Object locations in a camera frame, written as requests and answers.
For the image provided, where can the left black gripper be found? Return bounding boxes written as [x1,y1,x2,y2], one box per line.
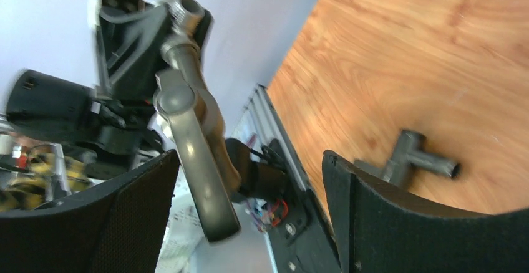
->
[95,0,172,100]

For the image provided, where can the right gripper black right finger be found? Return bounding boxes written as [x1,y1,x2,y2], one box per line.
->
[322,150,528,272]

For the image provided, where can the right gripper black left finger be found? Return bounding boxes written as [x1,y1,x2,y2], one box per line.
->
[1,150,180,272]

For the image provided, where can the grey faucet with lever handle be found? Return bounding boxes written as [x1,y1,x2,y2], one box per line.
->
[154,42,241,242]

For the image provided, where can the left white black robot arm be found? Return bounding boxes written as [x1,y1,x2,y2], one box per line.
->
[6,0,171,180]

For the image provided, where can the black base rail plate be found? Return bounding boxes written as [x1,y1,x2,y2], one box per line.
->
[225,85,341,272]

